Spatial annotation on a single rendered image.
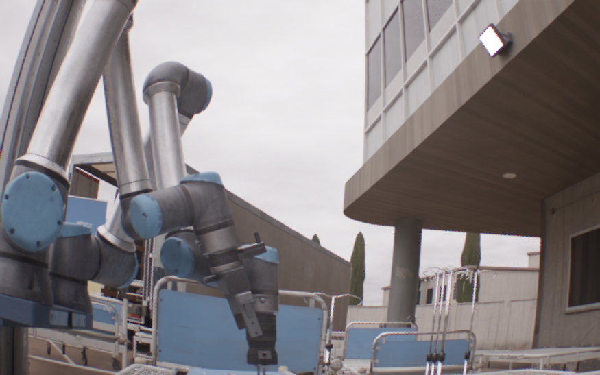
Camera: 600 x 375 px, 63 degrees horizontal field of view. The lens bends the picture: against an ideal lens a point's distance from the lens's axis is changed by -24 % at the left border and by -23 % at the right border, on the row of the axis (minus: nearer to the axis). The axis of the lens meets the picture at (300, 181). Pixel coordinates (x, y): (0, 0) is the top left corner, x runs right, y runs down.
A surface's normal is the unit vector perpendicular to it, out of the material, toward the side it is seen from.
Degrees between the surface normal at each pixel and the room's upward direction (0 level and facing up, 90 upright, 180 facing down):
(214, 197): 91
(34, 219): 95
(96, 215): 89
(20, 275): 70
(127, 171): 101
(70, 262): 90
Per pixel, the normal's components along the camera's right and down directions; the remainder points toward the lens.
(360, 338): 0.02, -0.26
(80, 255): 0.84, -0.08
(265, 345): 0.18, -0.10
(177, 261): -0.51, -0.18
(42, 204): 0.51, -0.11
